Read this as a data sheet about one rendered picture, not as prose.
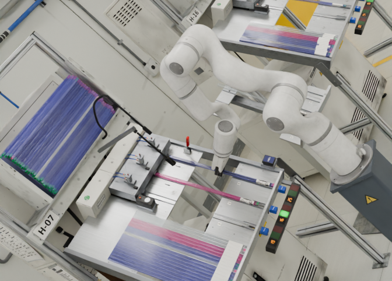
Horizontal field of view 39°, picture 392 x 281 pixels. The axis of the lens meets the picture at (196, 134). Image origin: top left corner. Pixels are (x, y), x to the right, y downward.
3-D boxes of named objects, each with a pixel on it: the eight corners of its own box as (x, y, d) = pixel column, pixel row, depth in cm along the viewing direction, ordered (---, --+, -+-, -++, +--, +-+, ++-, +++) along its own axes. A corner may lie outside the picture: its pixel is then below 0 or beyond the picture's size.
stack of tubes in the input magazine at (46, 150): (116, 109, 255) (72, 71, 248) (56, 194, 226) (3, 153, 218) (105, 118, 265) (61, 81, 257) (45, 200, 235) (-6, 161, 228)
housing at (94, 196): (150, 145, 268) (145, 125, 258) (99, 225, 240) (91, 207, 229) (136, 141, 271) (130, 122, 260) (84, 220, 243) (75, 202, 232)
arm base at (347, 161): (374, 137, 206) (342, 105, 201) (371, 172, 192) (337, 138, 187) (333, 158, 218) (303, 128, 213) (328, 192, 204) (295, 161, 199)
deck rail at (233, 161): (284, 177, 245) (284, 169, 240) (282, 181, 243) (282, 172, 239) (144, 139, 270) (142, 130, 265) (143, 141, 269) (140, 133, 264)
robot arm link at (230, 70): (289, 127, 197) (303, 98, 206) (303, 109, 187) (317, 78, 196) (167, 60, 198) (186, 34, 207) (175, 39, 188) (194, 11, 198)
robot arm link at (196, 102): (191, 73, 223) (231, 125, 236) (173, 99, 214) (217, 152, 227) (206, 68, 217) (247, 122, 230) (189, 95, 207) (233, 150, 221)
